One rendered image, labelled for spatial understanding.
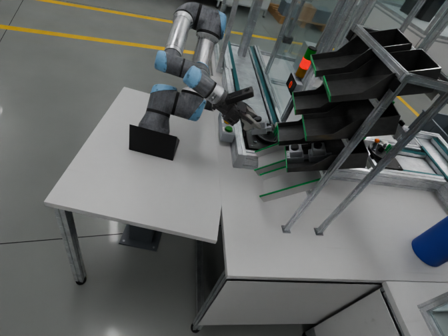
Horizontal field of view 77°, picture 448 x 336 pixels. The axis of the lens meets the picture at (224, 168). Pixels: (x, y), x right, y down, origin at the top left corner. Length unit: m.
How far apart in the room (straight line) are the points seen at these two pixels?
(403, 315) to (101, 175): 1.41
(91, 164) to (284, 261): 0.95
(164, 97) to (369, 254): 1.22
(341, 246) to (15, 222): 2.00
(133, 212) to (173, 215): 0.16
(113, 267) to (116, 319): 0.32
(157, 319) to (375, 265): 1.25
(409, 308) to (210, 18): 1.55
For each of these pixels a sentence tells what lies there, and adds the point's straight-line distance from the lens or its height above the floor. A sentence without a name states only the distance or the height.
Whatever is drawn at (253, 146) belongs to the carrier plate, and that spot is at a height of 0.97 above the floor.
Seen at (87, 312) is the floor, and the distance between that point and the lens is 1.99.
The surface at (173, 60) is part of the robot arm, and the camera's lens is 1.19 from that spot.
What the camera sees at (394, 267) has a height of 0.86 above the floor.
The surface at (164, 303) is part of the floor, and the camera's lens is 1.99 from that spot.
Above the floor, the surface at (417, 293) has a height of 0.86.
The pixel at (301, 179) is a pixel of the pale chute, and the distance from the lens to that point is 1.24.
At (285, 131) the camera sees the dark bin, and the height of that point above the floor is 1.20.
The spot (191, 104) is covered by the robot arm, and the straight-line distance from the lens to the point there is 1.40.
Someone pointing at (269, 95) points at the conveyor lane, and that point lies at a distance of 2.03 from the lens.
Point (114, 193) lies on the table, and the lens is 1.30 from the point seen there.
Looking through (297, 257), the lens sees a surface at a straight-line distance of 1.32.
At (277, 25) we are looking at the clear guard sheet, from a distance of 2.76.
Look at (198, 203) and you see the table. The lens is 1.30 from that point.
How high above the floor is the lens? 1.90
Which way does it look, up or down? 44 degrees down
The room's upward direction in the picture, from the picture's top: 21 degrees clockwise
